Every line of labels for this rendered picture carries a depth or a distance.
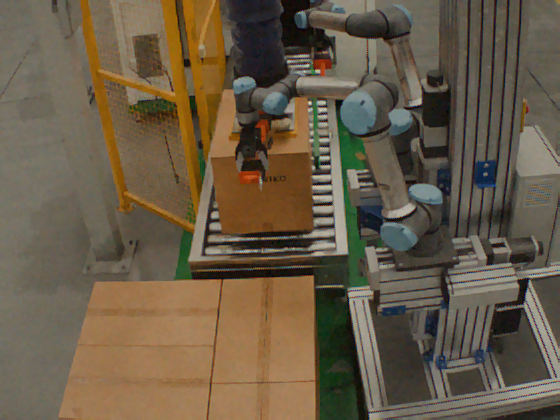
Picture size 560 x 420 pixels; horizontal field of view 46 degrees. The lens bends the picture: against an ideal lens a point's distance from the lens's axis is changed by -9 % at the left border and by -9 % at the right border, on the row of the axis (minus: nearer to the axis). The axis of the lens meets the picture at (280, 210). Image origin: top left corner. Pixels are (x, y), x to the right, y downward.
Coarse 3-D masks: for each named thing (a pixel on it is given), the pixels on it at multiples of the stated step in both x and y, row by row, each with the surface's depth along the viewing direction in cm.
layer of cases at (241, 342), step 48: (96, 288) 313; (144, 288) 311; (192, 288) 310; (240, 288) 307; (288, 288) 305; (96, 336) 289; (144, 336) 288; (192, 336) 286; (240, 336) 285; (288, 336) 283; (96, 384) 267; (144, 384) 266; (192, 384) 265; (240, 384) 264; (288, 384) 262
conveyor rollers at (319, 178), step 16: (288, 64) 485; (304, 64) 478; (320, 112) 426; (320, 128) 412; (320, 144) 397; (320, 176) 369; (320, 192) 361; (320, 208) 348; (320, 224) 340; (208, 240) 336; (224, 240) 335; (240, 240) 335; (256, 240) 334; (272, 240) 334; (288, 240) 334; (304, 240) 334; (320, 240) 334
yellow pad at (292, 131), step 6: (288, 102) 315; (294, 102) 319; (294, 108) 314; (294, 114) 311; (294, 120) 306; (294, 126) 302; (276, 132) 300; (282, 132) 299; (288, 132) 299; (294, 132) 299
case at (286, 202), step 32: (224, 96) 334; (224, 128) 309; (224, 160) 292; (288, 160) 292; (224, 192) 302; (256, 192) 302; (288, 192) 301; (224, 224) 312; (256, 224) 312; (288, 224) 311
